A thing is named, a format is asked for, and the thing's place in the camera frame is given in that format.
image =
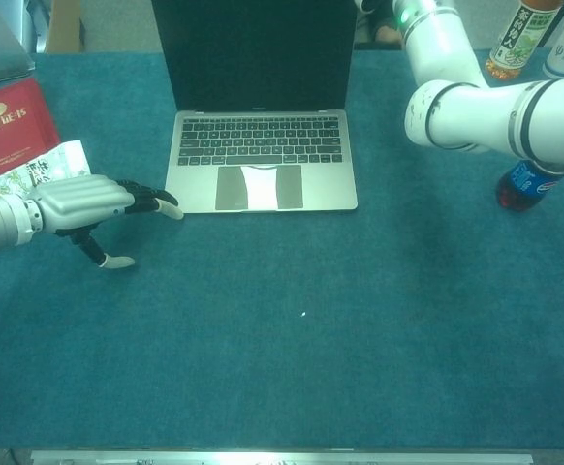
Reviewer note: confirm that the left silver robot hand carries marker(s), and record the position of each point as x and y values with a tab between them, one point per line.
78	198

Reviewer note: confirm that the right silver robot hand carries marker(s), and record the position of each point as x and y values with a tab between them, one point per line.
365	4

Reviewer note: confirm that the silver laptop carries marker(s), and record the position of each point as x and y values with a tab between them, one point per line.
253	58

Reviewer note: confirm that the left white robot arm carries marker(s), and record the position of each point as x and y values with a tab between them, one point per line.
1	225

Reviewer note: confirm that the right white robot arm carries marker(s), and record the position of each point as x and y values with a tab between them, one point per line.
476	116

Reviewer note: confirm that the seated person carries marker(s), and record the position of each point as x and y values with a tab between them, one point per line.
386	34

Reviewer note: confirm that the white peanut snack bag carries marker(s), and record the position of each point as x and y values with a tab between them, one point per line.
64	162

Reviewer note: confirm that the red certificate book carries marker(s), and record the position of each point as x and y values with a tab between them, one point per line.
6	131

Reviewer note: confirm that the tea bottle green label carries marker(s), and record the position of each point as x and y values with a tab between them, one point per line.
517	43

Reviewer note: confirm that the brown cardboard box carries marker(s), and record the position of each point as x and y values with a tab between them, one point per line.
64	29

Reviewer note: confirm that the blue table cloth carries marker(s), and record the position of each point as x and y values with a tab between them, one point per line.
214	315

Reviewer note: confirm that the cola bottle blue label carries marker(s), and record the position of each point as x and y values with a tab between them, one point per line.
524	189

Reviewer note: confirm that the aluminium frame rail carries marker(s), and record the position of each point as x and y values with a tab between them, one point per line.
282	457

